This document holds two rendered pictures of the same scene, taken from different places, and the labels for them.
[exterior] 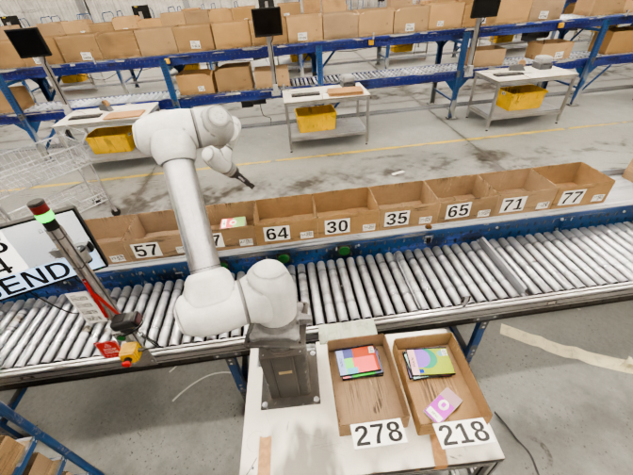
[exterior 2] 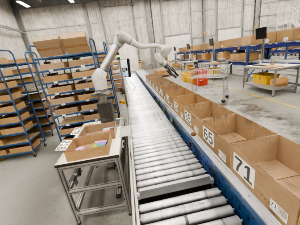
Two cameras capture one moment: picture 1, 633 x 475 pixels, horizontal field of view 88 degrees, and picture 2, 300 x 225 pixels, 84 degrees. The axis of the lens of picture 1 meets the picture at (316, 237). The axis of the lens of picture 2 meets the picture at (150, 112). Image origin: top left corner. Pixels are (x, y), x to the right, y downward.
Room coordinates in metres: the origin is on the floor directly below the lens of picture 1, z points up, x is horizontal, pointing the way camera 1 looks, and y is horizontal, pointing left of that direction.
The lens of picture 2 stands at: (1.28, -1.96, 1.57)
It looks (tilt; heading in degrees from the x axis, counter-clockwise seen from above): 19 degrees down; 88
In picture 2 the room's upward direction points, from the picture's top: 8 degrees counter-clockwise
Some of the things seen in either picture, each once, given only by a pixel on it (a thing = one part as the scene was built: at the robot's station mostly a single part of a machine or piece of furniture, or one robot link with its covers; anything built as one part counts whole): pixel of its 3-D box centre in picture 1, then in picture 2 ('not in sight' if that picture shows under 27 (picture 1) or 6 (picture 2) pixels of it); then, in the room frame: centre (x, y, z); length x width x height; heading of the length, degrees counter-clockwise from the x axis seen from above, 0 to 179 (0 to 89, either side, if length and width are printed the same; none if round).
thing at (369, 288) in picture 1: (368, 285); (154, 134); (1.34, -0.29, 0.72); 0.52 x 0.05 x 0.05; 4
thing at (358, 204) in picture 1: (344, 211); (190, 106); (1.79, -0.20, 0.96); 0.39 x 0.29 x 0.17; 94
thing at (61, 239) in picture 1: (109, 308); (123, 86); (0.98, 0.94, 1.11); 0.12 x 0.05 x 0.88; 94
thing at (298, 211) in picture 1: (285, 219); (179, 97); (1.76, 0.19, 0.96); 0.39 x 0.29 x 0.17; 94
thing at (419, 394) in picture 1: (436, 379); (90, 146); (0.70, -0.47, 0.80); 0.38 x 0.28 x 0.10; 2
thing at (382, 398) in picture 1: (364, 380); (99, 131); (0.72, -0.16, 0.80); 0.38 x 0.28 x 0.10; 3
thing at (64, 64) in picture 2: not in sight; (55, 65); (-0.17, 1.22, 1.59); 0.40 x 0.30 x 0.10; 2
